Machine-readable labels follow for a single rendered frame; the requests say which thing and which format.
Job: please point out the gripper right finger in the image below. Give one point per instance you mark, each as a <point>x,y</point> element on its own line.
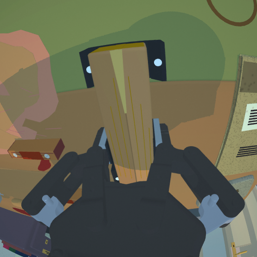
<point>210,176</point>

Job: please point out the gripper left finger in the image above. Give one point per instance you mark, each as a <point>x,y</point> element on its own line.
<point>50,180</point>

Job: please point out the dark navy cradle plate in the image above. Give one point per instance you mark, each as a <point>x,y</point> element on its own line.
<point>158,52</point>

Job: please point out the brown wooden block red plate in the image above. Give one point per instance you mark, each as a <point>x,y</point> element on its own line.
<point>34,145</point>

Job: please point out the beige speckled cabinet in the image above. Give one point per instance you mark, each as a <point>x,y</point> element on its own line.
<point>231,140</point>

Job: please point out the purple grey box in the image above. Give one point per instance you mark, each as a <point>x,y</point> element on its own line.
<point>18,228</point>

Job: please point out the pale panel door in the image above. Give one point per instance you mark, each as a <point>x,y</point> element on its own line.
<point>241,237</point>

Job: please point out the pink flat irregular sheet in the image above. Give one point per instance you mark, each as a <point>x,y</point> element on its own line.
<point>43,60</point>

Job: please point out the green bench mat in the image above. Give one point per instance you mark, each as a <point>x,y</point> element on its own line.
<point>80,24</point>

